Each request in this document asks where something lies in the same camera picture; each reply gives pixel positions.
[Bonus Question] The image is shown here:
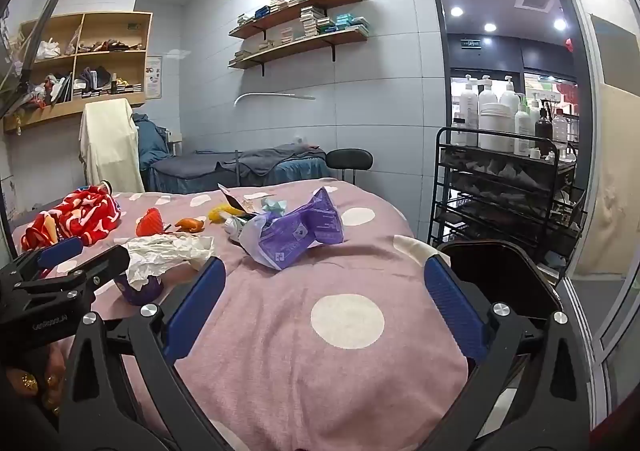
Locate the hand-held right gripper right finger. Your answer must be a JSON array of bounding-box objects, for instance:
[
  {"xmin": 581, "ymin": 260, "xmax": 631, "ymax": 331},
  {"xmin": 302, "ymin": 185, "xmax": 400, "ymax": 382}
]
[{"xmin": 424, "ymin": 253, "xmax": 608, "ymax": 451}]

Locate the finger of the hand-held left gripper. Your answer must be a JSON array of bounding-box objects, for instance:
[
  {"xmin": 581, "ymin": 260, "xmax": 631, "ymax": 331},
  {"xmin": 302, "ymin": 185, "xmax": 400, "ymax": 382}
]
[
  {"xmin": 0, "ymin": 237, "xmax": 85, "ymax": 284},
  {"xmin": 14, "ymin": 245, "xmax": 132, "ymax": 304}
]

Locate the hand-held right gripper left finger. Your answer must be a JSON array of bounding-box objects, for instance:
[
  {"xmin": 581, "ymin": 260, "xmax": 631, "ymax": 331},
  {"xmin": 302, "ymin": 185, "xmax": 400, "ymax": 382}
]
[{"xmin": 57, "ymin": 257, "xmax": 236, "ymax": 451}]

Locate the purple paper cup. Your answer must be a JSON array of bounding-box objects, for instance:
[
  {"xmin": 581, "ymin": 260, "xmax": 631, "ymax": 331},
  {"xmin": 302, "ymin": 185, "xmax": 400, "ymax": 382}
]
[{"xmin": 116, "ymin": 271, "xmax": 165, "ymax": 307}]

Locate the black trash bin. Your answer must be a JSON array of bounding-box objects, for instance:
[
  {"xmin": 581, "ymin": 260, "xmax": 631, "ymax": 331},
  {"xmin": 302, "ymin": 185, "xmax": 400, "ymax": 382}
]
[{"xmin": 437, "ymin": 240, "xmax": 563, "ymax": 327}]

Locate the orange peel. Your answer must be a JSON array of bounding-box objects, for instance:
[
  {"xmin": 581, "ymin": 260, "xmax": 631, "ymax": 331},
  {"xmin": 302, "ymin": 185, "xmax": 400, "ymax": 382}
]
[{"xmin": 174, "ymin": 217, "xmax": 207, "ymax": 235}]

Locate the person's left hand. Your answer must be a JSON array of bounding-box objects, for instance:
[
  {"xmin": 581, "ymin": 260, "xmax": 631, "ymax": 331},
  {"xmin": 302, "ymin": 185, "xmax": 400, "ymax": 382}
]
[{"xmin": 0, "ymin": 346, "xmax": 68, "ymax": 427}]

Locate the red patterned cloth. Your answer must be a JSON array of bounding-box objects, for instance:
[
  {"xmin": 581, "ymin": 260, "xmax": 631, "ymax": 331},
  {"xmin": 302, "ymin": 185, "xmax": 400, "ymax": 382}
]
[{"xmin": 20, "ymin": 185, "xmax": 122, "ymax": 253}]

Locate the crumpled white tissue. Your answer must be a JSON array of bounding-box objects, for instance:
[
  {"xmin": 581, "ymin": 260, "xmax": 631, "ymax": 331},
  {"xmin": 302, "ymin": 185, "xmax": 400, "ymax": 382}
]
[{"xmin": 122, "ymin": 234, "xmax": 216, "ymax": 288}]

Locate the pink polka dot blanket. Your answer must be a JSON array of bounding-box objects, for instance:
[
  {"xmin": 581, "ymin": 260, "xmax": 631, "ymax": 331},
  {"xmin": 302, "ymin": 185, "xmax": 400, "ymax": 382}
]
[{"xmin": 10, "ymin": 178, "xmax": 471, "ymax": 451}]

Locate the dark snack packet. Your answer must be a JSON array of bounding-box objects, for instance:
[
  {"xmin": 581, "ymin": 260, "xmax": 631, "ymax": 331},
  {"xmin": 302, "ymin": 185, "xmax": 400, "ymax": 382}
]
[{"xmin": 217, "ymin": 183, "xmax": 251, "ymax": 212}]

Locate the cream towel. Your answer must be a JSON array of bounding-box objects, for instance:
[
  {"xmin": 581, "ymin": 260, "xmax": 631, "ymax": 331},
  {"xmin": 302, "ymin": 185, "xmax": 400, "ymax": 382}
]
[{"xmin": 79, "ymin": 98, "xmax": 146, "ymax": 194}]

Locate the purple plastic bag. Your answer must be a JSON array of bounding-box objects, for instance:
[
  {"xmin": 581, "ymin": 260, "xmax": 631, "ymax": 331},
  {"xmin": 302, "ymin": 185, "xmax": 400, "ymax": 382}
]
[{"xmin": 239, "ymin": 187, "xmax": 346, "ymax": 272}]

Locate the blue massage bed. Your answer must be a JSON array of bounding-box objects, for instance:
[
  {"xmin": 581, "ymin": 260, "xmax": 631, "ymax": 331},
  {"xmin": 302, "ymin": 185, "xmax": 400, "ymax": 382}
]
[{"xmin": 132, "ymin": 113, "xmax": 333, "ymax": 194}]

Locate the black stool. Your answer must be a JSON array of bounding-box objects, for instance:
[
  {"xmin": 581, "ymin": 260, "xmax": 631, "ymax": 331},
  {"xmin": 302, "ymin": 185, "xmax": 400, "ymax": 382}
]
[{"xmin": 326, "ymin": 148, "xmax": 374, "ymax": 186}]

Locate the glass sliding door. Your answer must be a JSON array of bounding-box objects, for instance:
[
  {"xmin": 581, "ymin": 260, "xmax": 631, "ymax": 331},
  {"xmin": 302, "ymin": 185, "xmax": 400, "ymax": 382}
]
[{"xmin": 537, "ymin": 0, "xmax": 640, "ymax": 427}]

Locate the group of white pump bottles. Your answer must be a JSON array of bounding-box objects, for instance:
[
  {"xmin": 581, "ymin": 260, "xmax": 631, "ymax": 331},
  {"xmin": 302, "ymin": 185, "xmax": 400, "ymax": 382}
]
[{"xmin": 450, "ymin": 73, "xmax": 581, "ymax": 159}]

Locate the black phone stand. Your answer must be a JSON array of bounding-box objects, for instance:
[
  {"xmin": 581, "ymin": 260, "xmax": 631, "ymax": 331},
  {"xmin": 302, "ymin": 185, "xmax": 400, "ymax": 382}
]
[{"xmin": 0, "ymin": 0, "xmax": 96, "ymax": 116}]

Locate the black wire cart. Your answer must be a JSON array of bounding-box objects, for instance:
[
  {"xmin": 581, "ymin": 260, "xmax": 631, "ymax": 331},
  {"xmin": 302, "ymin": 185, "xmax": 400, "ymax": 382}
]
[{"xmin": 427, "ymin": 127, "xmax": 588, "ymax": 282}]

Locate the wooden wall cabinet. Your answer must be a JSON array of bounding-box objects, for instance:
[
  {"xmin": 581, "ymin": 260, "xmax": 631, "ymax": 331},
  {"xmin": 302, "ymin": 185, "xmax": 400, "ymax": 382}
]
[{"xmin": 2, "ymin": 12, "xmax": 153, "ymax": 134}]

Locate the wall poster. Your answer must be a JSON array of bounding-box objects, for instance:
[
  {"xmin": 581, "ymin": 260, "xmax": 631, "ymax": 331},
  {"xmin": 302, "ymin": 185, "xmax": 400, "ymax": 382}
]
[{"xmin": 146, "ymin": 56, "xmax": 164, "ymax": 99}]

